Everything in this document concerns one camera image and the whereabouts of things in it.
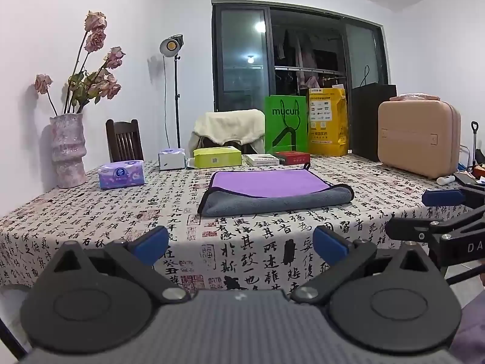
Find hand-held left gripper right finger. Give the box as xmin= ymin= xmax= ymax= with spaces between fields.
xmin=291 ymin=225 xmax=442 ymax=305

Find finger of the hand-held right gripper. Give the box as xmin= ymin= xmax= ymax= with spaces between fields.
xmin=384 ymin=216 xmax=455 ymax=243
xmin=422 ymin=185 xmax=485 ymax=209

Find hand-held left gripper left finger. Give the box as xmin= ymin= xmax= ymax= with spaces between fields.
xmin=53 ymin=226 xmax=190 ymax=304

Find purple and grey towel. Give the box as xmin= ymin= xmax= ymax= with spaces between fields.
xmin=197 ymin=163 xmax=355 ymax=218

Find calligraphy print tablecloth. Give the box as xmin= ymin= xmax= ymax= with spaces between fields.
xmin=0 ymin=153 xmax=472 ymax=292

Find pink hard suitcase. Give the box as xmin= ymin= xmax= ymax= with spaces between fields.
xmin=378 ymin=99 xmax=462 ymax=180

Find purple tissue pack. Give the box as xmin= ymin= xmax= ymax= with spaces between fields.
xmin=98 ymin=160 xmax=146 ymax=190

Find white tissue box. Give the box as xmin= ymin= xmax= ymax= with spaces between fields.
xmin=158 ymin=148 xmax=186 ymax=171

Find flat red box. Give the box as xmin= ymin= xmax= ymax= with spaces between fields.
xmin=273 ymin=151 xmax=311 ymax=165

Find pink folded cloth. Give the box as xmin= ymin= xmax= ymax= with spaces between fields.
xmin=390 ymin=93 xmax=440 ymax=102

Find dark wooden chair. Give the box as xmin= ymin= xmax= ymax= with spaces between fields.
xmin=105 ymin=119 xmax=145 ymax=163

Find yellow-green cardboard box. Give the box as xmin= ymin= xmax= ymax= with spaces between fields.
xmin=193 ymin=146 xmax=242 ymax=168

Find black paper bag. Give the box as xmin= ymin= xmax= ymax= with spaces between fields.
xmin=352 ymin=65 xmax=397 ymax=162

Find flat white box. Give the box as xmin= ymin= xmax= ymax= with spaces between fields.
xmin=246 ymin=154 xmax=280 ymax=166

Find yellow plastic bag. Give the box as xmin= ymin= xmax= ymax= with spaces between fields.
xmin=307 ymin=88 xmax=348 ymax=157

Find chair under cream cloth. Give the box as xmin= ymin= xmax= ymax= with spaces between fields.
xmin=189 ymin=131 xmax=266 ymax=157

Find pink speckled ceramic vase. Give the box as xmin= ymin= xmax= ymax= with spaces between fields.
xmin=49 ymin=113 xmax=89 ymax=189

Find green paper bag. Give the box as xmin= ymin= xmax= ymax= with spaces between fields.
xmin=264 ymin=95 xmax=308 ymax=155

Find cream cloth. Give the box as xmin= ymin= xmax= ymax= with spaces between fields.
xmin=194 ymin=109 xmax=266 ymax=147

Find hanging clothes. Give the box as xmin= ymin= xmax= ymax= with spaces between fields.
xmin=275 ymin=26 xmax=323 ymax=89

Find studio light on stand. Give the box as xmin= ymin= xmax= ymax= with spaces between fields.
xmin=159 ymin=34 xmax=185 ymax=149

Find black framed sliding window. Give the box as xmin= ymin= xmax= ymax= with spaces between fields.
xmin=211 ymin=2 xmax=391 ymax=112

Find dried pink roses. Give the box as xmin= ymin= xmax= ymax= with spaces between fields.
xmin=35 ymin=11 xmax=126 ymax=116

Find black handled tool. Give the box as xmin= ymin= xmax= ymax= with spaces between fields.
xmin=470 ymin=121 xmax=479 ymax=171

